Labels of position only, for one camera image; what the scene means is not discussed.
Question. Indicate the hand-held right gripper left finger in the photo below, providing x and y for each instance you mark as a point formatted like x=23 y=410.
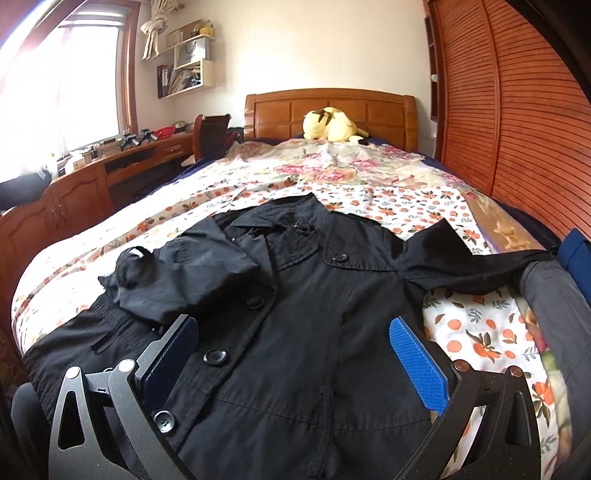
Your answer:
x=171 y=357

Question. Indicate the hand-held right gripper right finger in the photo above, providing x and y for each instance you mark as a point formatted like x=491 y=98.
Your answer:
x=418 y=364

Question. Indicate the black coat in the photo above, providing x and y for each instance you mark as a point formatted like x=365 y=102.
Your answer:
x=295 y=300

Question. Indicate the grey garment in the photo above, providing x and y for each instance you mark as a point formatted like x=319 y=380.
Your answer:
x=554 y=300

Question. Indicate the golden patterned blanket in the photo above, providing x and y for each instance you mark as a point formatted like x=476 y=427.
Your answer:
x=503 y=221

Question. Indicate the orange print bed sheet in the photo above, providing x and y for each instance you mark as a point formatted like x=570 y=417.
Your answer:
x=369 y=203

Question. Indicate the wooden desk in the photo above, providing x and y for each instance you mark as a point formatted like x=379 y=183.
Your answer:
x=78 y=194

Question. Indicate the blue garment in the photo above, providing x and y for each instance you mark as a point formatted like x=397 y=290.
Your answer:
x=577 y=258

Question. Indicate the pink floral blanket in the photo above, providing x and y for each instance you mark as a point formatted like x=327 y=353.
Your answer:
x=323 y=166

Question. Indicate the black desk gadget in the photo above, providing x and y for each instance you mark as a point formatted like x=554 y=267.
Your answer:
x=148 y=137
x=129 y=141

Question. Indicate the red basket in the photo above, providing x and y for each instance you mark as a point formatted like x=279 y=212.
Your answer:
x=164 y=134

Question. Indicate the black bag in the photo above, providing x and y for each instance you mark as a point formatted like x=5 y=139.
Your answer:
x=21 y=191

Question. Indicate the wooden chair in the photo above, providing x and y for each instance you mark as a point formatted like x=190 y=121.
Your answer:
x=212 y=136

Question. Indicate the yellow plush toy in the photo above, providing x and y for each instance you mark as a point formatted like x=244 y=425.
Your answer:
x=330 y=123

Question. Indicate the wooden slatted wardrobe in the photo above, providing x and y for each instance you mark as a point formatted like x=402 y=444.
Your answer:
x=508 y=115

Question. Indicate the wooden bed headboard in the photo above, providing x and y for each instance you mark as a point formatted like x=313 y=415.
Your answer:
x=277 y=113

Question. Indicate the black binders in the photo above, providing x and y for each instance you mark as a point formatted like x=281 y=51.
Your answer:
x=164 y=81

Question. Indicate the window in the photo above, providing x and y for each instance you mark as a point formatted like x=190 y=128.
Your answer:
x=69 y=83

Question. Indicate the white paper bag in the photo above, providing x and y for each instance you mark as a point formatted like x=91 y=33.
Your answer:
x=194 y=51

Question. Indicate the tied cream curtain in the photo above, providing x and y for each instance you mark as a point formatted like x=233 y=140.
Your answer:
x=154 y=32

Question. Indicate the small yellow toy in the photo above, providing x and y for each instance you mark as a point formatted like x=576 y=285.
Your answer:
x=206 y=28

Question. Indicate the white wall shelf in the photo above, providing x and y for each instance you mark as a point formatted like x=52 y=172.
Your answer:
x=207 y=74

